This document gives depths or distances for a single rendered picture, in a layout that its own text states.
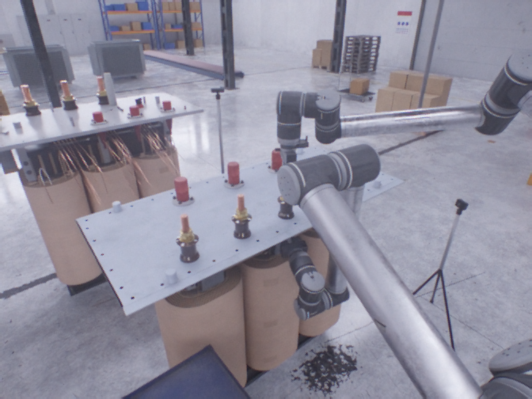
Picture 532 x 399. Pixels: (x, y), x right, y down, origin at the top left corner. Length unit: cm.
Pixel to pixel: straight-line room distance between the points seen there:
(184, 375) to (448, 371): 111
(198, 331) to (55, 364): 159
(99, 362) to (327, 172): 237
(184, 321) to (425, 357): 113
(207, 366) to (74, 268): 189
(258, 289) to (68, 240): 176
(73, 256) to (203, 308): 176
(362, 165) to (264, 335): 132
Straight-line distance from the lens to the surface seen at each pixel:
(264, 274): 188
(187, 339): 187
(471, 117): 174
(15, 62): 1321
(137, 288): 142
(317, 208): 110
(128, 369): 294
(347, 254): 104
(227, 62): 1133
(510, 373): 115
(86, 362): 310
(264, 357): 240
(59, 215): 306
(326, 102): 146
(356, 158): 127
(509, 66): 160
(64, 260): 329
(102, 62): 1366
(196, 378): 171
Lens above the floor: 229
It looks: 29 degrees down
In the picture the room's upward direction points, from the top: straight up
